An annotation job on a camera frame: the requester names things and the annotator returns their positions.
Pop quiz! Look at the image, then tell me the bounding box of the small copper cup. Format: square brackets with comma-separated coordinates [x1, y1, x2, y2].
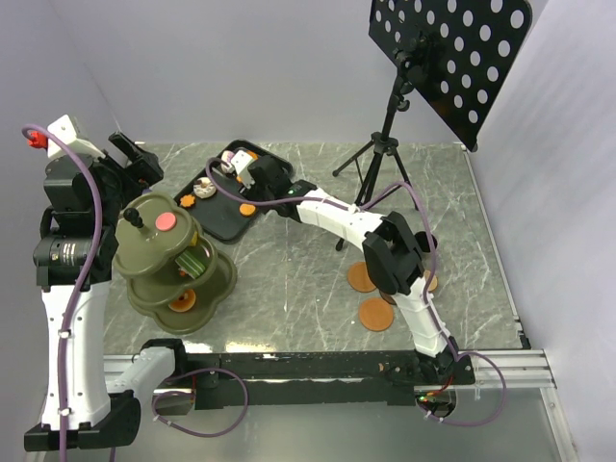
[423, 269, 438, 293]

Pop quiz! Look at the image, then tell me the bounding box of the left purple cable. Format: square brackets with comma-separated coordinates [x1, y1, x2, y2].
[22, 123, 103, 462]

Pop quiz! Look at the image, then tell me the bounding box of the dark brown mug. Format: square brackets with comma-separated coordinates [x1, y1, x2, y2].
[415, 231, 438, 254]

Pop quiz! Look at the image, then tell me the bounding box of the pink round cookie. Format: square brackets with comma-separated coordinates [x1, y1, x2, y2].
[155, 212, 177, 232]

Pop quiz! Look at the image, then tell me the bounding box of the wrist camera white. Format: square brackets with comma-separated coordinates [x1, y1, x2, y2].
[232, 150, 256, 189]
[47, 115, 104, 158]

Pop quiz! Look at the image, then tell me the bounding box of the orange coaster left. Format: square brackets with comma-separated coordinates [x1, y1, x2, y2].
[347, 262, 376, 293]

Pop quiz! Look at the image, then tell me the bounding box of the orange coaster front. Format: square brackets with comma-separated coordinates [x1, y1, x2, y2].
[358, 298, 394, 332]

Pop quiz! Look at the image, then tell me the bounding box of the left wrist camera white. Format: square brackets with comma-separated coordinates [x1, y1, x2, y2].
[47, 115, 104, 158]

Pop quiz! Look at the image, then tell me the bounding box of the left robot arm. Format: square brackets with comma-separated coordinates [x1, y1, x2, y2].
[22, 124, 190, 461]

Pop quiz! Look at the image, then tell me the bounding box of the orange donut front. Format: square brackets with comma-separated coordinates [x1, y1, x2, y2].
[168, 289, 196, 313]

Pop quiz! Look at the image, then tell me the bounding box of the orange flower cookie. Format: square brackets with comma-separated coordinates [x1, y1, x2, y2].
[179, 194, 196, 209]

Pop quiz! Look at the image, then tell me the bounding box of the green three-tier serving stand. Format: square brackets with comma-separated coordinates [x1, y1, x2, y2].
[114, 192, 237, 335]

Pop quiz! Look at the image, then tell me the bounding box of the chocolate sprinkle donut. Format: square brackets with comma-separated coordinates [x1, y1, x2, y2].
[192, 177, 217, 199]

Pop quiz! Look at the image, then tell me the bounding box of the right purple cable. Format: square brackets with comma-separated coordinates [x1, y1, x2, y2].
[205, 156, 507, 428]

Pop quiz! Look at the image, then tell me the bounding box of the orange coaster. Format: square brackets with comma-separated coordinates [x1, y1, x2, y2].
[347, 262, 376, 293]
[358, 298, 394, 332]

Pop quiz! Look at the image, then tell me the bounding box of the dark brown coaster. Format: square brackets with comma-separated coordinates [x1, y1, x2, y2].
[379, 291, 397, 306]

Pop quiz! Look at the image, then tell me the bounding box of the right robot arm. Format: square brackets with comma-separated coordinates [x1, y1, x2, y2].
[240, 157, 475, 386]

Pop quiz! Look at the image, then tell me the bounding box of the black base frame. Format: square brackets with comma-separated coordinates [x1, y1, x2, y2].
[143, 339, 477, 418]

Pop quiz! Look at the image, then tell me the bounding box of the black serving tray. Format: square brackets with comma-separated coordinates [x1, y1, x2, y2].
[173, 140, 294, 244]

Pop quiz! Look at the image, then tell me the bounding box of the purple frosted donut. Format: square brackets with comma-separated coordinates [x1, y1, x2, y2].
[220, 150, 235, 171]

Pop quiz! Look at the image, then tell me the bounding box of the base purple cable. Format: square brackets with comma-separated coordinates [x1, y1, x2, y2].
[151, 369, 250, 439]

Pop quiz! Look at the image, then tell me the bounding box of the black music stand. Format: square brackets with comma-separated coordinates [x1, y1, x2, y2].
[332, 0, 534, 252]

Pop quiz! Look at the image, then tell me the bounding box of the orange round cookie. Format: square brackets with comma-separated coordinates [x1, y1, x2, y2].
[239, 203, 257, 218]

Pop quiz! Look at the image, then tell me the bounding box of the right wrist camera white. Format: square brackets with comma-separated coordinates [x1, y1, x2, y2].
[232, 150, 256, 189]

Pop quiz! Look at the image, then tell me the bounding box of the green layered cake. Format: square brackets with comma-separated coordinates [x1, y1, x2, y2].
[174, 249, 206, 279]

